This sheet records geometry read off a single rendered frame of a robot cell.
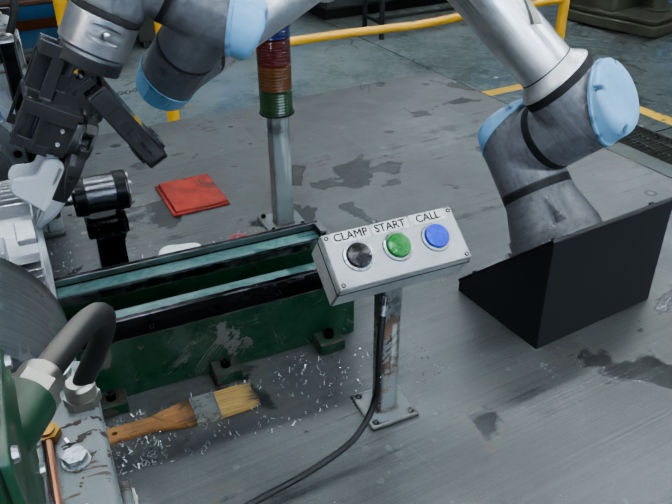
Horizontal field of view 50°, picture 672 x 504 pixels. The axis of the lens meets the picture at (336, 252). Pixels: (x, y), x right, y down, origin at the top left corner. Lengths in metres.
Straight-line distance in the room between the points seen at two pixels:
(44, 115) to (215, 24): 0.20
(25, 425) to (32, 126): 0.55
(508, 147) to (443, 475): 0.54
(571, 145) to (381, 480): 0.56
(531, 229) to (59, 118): 0.71
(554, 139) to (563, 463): 0.47
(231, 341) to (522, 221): 0.50
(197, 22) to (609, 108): 0.59
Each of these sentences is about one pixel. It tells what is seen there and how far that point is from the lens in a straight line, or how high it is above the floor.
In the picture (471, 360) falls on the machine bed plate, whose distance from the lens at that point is 1.08.
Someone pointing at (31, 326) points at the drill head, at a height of 1.12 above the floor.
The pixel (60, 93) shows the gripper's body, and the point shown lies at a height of 1.24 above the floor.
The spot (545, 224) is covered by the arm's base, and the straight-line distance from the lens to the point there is 1.17.
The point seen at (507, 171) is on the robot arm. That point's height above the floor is 0.99.
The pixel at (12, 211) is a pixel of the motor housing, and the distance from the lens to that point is 0.92.
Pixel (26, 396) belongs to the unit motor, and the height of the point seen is 1.29.
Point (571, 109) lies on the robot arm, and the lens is 1.10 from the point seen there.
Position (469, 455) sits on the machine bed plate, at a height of 0.80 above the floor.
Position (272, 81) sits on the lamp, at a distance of 1.27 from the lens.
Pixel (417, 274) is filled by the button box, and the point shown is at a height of 1.04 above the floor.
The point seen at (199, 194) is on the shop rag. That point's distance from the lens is 1.53.
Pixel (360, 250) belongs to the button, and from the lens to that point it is 0.79.
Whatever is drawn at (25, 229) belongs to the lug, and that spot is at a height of 1.08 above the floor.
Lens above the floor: 1.49
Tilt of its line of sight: 32 degrees down
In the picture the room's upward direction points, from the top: 1 degrees counter-clockwise
